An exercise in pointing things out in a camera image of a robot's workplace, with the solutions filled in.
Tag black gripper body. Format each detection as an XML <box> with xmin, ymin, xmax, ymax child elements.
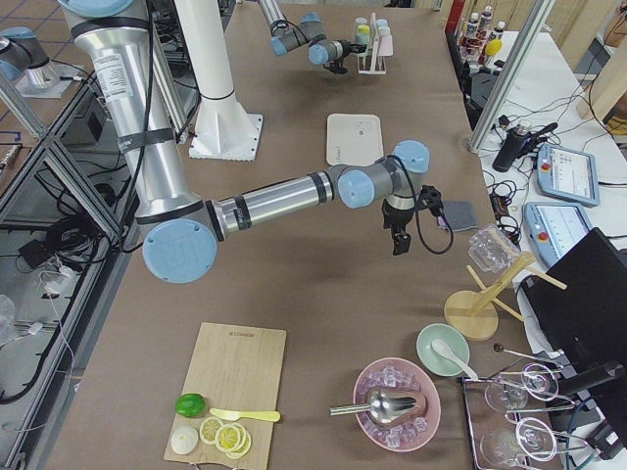
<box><xmin>381</xmin><ymin>204</ymin><xmax>414</xmax><ymax>239</ymax></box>
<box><xmin>340</xmin><ymin>40</ymin><xmax>354</xmax><ymax>60</ymax></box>

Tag green cup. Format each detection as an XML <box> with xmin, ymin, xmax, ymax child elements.
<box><xmin>351</xmin><ymin>43</ymin><xmax>367</xmax><ymax>57</ymax></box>

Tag cream rectangular tray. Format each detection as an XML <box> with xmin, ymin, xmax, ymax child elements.
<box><xmin>326</xmin><ymin>114</ymin><xmax>384</xmax><ymax>166</ymax></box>

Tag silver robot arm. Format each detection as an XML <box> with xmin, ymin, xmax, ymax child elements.
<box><xmin>259</xmin><ymin>0</ymin><xmax>367</xmax><ymax>74</ymax></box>
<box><xmin>62</xmin><ymin>1</ymin><xmax>429</xmax><ymax>283</ymax></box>

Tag pink cup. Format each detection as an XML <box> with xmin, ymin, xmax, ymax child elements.
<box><xmin>378</xmin><ymin>35</ymin><xmax>394</xmax><ymax>57</ymax></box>

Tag clear plastic cup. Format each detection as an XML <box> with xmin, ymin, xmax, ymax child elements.
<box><xmin>468</xmin><ymin>224</ymin><xmax>520</xmax><ymax>273</ymax></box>

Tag wooden cup tree stand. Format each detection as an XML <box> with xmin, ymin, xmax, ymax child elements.
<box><xmin>444</xmin><ymin>252</ymin><xmax>567</xmax><ymax>341</ymax></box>

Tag grey folded cloth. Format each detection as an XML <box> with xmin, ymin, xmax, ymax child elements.
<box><xmin>437</xmin><ymin>201</ymin><xmax>478</xmax><ymax>232</ymax></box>

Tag white ceramic spoon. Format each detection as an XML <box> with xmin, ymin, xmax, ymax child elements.
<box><xmin>431</xmin><ymin>339</ymin><xmax>479</xmax><ymax>381</ymax></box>

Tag green bowl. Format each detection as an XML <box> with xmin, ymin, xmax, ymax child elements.
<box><xmin>416</xmin><ymin>323</ymin><xmax>470</xmax><ymax>377</ymax></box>

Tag clear ice cubes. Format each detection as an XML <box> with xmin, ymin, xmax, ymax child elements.
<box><xmin>354</xmin><ymin>359</ymin><xmax>429</xmax><ymax>451</ymax></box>

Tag black bottle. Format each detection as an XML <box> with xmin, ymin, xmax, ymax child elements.
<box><xmin>492</xmin><ymin>126</ymin><xmax>529</xmax><ymax>172</ymax></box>

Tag lower teach pendant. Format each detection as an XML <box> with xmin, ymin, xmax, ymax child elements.
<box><xmin>523</xmin><ymin>202</ymin><xmax>593</xmax><ymax>267</ymax></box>

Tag teach pendant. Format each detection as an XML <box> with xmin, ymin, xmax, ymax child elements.
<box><xmin>536</xmin><ymin>143</ymin><xmax>601</xmax><ymax>207</ymax></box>
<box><xmin>523</xmin><ymin>202</ymin><xmax>593</xmax><ymax>267</ymax></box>

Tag pink bowl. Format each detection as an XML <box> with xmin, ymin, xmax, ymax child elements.
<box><xmin>353</xmin><ymin>357</ymin><xmax>441</xmax><ymax>452</ymax></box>

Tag metal ice scoop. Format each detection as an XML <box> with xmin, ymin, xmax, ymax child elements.
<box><xmin>329</xmin><ymin>387</ymin><xmax>427</xmax><ymax>428</ymax></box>

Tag upper teach pendant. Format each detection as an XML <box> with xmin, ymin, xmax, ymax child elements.
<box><xmin>536</xmin><ymin>143</ymin><xmax>601</xmax><ymax>207</ymax></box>

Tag black laptop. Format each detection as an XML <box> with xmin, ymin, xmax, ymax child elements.
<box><xmin>523</xmin><ymin>227</ymin><xmax>626</xmax><ymax>366</ymax></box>

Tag wine glass rack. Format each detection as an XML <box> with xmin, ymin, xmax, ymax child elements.
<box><xmin>461</xmin><ymin>360</ymin><xmax>590</xmax><ymax>469</ymax></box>

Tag bamboo cutting board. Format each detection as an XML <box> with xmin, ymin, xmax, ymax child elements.
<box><xmin>164</xmin><ymin>322</ymin><xmax>286</xmax><ymax>469</ymax></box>

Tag yellow plastic knife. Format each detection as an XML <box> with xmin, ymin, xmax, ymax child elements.
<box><xmin>209</xmin><ymin>407</ymin><xmax>281</xmax><ymax>423</ymax></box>

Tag lemon slice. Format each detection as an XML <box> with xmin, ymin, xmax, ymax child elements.
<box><xmin>215</xmin><ymin>423</ymin><xmax>247</xmax><ymax>453</ymax></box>
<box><xmin>226</xmin><ymin>433</ymin><xmax>252</xmax><ymax>459</ymax></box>
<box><xmin>199</xmin><ymin>416</ymin><xmax>223</xmax><ymax>446</ymax></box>

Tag green lime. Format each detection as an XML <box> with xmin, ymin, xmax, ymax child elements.
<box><xmin>174</xmin><ymin>393</ymin><xmax>207</xmax><ymax>418</ymax></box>

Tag white wire cup rack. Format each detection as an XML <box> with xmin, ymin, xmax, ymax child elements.
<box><xmin>357</xmin><ymin>13</ymin><xmax>387</xmax><ymax>74</ymax></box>

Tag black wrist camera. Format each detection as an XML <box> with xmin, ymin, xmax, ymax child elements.
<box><xmin>420</xmin><ymin>185</ymin><xmax>444</xmax><ymax>217</ymax></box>
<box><xmin>323</xmin><ymin>59</ymin><xmax>348</xmax><ymax>74</ymax></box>

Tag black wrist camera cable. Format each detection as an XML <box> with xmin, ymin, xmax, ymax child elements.
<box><xmin>413</xmin><ymin>193</ymin><xmax>456</xmax><ymax>255</ymax></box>

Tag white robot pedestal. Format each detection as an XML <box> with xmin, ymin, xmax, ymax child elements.
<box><xmin>175</xmin><ymin>0</ymin><xmax>263</xmax><ymax>162</ymax></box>

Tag aluminium frame post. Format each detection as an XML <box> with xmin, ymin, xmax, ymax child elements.
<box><xmin>468</xmin><ymin>0</ymin><xmax>555</xmax><ymax>154</ymax></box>

